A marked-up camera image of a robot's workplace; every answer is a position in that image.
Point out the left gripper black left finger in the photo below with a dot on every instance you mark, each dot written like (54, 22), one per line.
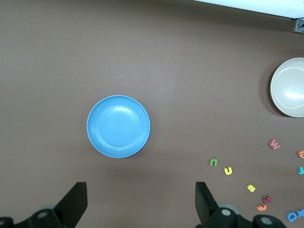
(71, 209)

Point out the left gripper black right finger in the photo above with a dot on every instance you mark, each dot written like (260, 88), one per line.
(209, 211)

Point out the yellow foam letter n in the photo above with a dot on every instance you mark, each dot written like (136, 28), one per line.
(228, 173)

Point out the green foam letter u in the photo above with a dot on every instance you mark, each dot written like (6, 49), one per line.
(213, 164)

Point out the yellow foam letter s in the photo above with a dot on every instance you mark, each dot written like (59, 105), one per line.
(251, 187)

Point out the orange foam letter e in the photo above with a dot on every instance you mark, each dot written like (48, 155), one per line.
(301, 154)

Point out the dark red foam letter H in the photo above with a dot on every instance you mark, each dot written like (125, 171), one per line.
(266, 199)

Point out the blue foam letter D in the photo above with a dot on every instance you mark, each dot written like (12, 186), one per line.
(288, 216)

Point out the blue foam letter x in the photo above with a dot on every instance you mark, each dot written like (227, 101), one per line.
(301, 213)

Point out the red foam letter w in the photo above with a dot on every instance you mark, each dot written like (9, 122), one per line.
(274, 144)

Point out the blue plate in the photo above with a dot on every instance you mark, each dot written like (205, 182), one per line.
(118, 126)

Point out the teal foam letter r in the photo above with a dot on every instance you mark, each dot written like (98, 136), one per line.
(301, 170)

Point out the brown table cover sheet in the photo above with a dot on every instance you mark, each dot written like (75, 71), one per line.
(166, 71)

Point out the beige plate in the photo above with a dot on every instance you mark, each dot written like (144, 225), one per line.
(289, 88)

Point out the metal corner bracket with screw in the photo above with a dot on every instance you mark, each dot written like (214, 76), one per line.
(298, 26)

